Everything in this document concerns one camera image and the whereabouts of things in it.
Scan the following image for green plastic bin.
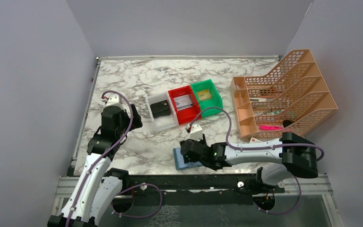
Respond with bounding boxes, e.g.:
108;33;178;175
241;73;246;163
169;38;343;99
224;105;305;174
189;79;223;120

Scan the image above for gold credit card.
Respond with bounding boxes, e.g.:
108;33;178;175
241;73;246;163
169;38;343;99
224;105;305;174
196;89;212;102

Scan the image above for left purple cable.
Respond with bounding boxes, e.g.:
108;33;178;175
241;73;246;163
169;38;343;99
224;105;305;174
65;90;135;227

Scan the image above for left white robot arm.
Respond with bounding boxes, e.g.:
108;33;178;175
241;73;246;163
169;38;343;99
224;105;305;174
47;104;143;227

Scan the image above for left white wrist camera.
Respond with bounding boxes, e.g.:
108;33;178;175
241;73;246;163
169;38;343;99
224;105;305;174
101;94;124;110

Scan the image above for stack of cards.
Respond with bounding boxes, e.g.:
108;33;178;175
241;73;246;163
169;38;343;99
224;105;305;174
173;95;193;111

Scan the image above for orange file organizer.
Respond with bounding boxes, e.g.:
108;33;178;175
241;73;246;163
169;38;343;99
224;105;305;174
230;49;338;140

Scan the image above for white plastic bin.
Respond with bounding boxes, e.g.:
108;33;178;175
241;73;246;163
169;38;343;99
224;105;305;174
146;91;179;131

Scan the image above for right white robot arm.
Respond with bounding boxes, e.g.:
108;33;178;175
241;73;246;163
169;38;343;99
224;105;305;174
180;132;319;186

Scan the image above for pink marker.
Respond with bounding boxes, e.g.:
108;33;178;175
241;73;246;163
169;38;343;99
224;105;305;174
259;125;284;131

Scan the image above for red plastic bin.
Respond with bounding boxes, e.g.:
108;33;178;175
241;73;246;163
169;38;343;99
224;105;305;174
168;86;200;125

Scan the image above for pens in organizer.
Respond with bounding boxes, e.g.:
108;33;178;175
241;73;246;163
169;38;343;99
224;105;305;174
250;96;283;116

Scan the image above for black mounting rail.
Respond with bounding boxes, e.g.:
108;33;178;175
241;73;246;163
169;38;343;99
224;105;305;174
112;174;284;208

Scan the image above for black wallet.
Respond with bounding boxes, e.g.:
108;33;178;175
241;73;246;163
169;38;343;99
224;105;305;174
150;100;171;119

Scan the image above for blue card holder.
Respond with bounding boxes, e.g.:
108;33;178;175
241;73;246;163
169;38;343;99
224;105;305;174
173;148;203;171

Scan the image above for white red box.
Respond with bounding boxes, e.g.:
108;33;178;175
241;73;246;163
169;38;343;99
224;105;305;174
249;137;261;143

